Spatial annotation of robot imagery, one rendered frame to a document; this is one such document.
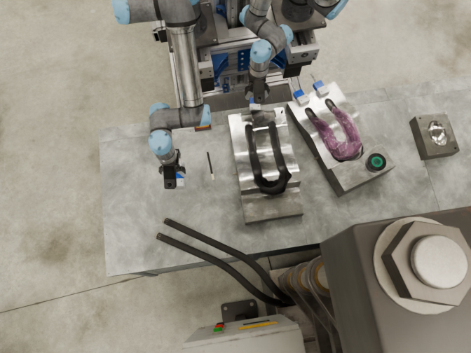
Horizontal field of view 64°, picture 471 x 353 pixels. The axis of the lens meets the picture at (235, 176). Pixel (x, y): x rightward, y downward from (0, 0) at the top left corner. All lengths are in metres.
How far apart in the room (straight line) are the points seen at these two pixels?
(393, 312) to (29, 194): 2.63
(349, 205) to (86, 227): 1.70
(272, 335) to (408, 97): 1.43
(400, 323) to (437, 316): 0.04
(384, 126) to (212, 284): 1.38
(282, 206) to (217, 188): 0.31
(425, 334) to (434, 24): 3.13
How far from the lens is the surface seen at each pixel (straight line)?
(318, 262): 0.95
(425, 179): 1.94
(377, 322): 0.49
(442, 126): 1.99
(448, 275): 0.47
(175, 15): 1.25
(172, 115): 1.36
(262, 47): 1.46
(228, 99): 2.57
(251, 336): 1.01
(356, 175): 1.71
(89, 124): 2.91
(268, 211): 1.65
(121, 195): 1.80
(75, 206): 2.75
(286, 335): 1.01
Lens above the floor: 2.47
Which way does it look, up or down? 73 degrees down
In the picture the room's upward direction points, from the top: 1 degrees counter-clockwise
